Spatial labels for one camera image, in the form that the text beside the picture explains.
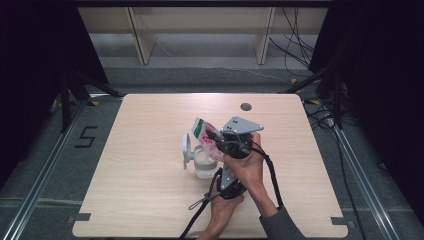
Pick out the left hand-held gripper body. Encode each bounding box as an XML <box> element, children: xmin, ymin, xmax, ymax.
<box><xmin>216</xmin><ymin>163</ymin><xmax>248</xmax><ymax>201</ymax></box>

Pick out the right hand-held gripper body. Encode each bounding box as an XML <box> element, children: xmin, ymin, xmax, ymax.
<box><xmin>217</xmin><ymin>115</ymin><xmax>265</xmax><ymax>160</ymax></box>

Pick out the pink and white plastic bag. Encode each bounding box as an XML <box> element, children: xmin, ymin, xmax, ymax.
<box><xmin>190</xmin><ymin>117</ymin><xmax>228</xmax><ymax>162</ymax></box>

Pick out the clear container with white lid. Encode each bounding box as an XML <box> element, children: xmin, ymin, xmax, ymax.
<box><xmin>181</xmin><ymin>132</ymin><xmax>220</xmax><ymax>180</ymax></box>

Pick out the person's right hand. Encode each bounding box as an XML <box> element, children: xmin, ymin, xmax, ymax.
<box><xmin>222</xmin><ymin>131</ymin><xmax>265</xmax><ymax>198</ymax></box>

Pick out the person's left hand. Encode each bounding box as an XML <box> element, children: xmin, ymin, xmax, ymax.
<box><xmin>209</xmin><ymin>195</ymin><xmax>246</xmax><ymax>233</ymax></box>

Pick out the black metal stand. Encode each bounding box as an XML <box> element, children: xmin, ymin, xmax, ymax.
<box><xmin>278</xmin><ymin>63</ymin><xmax>345</xmax><ymax>130</ymax></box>
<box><xmin>59</xmin><ymin>70</ymin><xmax>125</xmax><ymax>134</ymax></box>

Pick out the light wooden shelf unit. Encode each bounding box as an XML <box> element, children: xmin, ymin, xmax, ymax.
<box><xmin>78</xmin><ymin>6</ymin><xmax>329</xmax><ymax>66</ymax></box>

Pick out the dark curtain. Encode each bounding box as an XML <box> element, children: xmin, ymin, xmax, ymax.
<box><xmin>308</xmin><ymin>0</ymin><xmax>424</xmax><ymax>231</ymax></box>
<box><xmin>0</xmin><ymin>0</ymin><xmax>110</xmax><ymax>189</ymax></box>

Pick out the black cable tie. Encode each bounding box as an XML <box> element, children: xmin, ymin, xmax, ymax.
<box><xmin>188</xmin><ymin>194</ymin><xmax>216</xmax><ymax>211</ymax></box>

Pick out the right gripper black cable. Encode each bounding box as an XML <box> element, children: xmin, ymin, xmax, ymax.
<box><xmin>250</xmin><ymin>145</ymin><xmax>285</xmax><ymax>210</ymax></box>

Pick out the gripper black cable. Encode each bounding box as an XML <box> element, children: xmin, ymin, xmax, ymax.
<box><xmin>250</xmin><ymin>145</ymin><xmax>285</xmax><ymax>210</ymax></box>
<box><xmin>179</xmin><ymin>167</ymin><xmax>224</xmax><ymax>240</ymax></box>

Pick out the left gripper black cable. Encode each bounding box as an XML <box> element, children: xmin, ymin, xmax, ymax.
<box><xmin>179</xmin><ymin>167</ymin><xmax>224</xmax><ymax>240</ymax></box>

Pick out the tangle of black cables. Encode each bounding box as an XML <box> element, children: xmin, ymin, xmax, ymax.
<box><xmin>301</xmin><ymin>96</ymin><xmax>368</xmax><ymax>240</ymax></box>

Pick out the bundle of black floor cables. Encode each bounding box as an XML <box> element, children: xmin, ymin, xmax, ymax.
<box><xmin>268</xmin><ymin>7</ymin><xmax>316</xmax><ymax>78</ymax></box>

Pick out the black overhead frame bar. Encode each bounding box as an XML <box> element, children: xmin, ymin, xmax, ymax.
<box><xmin>73</xmin><ymin>0</ymin><xmax>334</xmax><ymax>9</ymax></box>

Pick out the aluminium floor rail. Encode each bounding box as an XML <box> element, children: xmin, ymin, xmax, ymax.
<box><xmin>0</xmin><ymin>99</ymin><xmax>90</xmax><ymax>240</ymax></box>
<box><xmin>333</xmin><ymin>125</ymin><xmax>403</xmax><ymax>240</ymax></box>

